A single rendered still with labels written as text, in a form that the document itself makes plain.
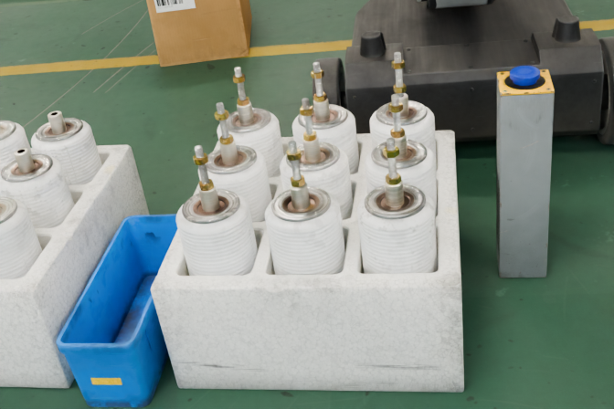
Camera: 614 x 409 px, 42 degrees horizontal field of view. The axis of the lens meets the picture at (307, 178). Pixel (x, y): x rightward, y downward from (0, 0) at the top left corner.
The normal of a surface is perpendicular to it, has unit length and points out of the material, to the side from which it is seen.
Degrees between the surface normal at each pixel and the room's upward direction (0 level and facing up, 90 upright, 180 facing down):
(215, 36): 89
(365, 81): 46
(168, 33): 89
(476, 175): 0
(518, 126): 90
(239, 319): 90
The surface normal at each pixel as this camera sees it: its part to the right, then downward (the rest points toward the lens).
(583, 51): -0.15, -0.22
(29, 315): -0.15, 0.53
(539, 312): -0.12, -0.85
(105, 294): 0.98, -0.07
